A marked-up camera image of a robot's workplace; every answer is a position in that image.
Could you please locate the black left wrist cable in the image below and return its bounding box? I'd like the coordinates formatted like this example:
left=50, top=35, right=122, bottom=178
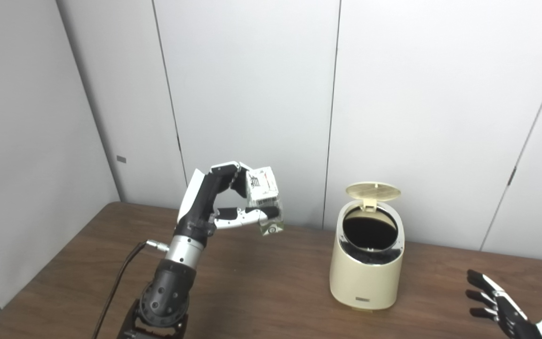
left=91, top=240, right=170, bottom=339

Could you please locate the cream-colored bin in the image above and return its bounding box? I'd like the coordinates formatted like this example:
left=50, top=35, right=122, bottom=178
left=329, top=200, right=406, bottom=311

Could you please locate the white green milk carton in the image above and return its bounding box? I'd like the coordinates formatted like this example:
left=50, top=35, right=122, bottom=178
left=245, top=166, right=285, bottom=236

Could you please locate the cream round bin lid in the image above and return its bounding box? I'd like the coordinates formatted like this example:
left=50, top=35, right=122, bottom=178
left=346, top=182, right=401, bottom=212

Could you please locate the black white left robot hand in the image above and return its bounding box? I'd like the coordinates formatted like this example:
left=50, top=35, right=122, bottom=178
left=175, top=161, right=281, bottom=245

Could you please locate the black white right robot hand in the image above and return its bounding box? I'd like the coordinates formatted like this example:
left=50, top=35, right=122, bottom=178
left=465, top=269, right=542, bottom=339

